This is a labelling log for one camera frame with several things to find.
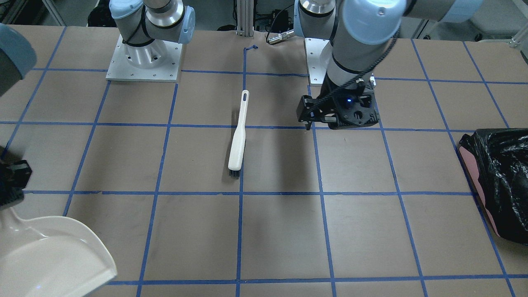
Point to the aluminium frame post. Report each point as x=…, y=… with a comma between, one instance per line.
x=245, y=16

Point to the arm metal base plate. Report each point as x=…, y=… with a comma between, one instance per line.
x=158, y=62
x=340, y=59

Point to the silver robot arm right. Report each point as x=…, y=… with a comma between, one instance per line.
x=141, y=23

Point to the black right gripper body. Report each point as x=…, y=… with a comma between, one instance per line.
x=12, y=181

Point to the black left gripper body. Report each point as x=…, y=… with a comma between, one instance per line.
x=327, y=95

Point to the beige hand brush black bristles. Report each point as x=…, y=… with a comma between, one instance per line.
x=238, y=142

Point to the black bag lined bin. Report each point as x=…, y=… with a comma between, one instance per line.
x=497, y=163

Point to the beige plastic dustpan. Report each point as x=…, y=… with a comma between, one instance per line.
x=51, y=256

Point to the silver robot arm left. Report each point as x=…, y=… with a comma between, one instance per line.
x=360, y=34

